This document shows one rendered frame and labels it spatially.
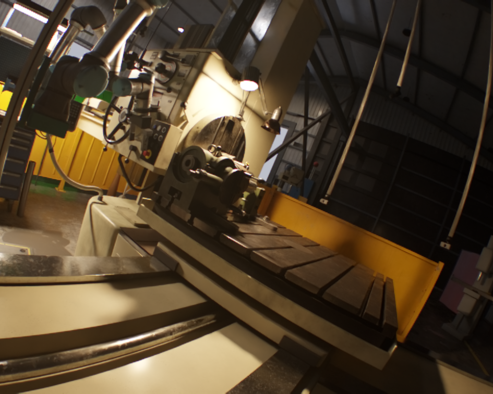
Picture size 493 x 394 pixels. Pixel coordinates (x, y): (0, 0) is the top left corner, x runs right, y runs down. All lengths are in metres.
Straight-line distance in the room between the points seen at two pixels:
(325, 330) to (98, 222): 1.73
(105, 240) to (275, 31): 2.16
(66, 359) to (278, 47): 2.36
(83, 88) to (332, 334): 1.15
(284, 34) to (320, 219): 2.26
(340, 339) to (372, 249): 2.58
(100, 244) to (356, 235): 2.78
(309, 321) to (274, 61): 1.93
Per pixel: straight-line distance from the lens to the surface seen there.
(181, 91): 1.74
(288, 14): 2.64
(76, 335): 0.85
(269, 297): 1.04
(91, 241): 2.26
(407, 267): 3.53
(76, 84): 0.99
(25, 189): 3.12
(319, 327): 1.00
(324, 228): 3.59
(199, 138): 1.67
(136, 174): 2.88
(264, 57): 2.42
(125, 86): 1.13
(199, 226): 1.23
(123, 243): 1.90
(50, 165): 4.40
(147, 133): 1.21
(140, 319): 0.96
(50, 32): 1.25
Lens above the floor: 1.25
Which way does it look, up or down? 4 degrees down
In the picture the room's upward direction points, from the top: 23 degrees clockwise
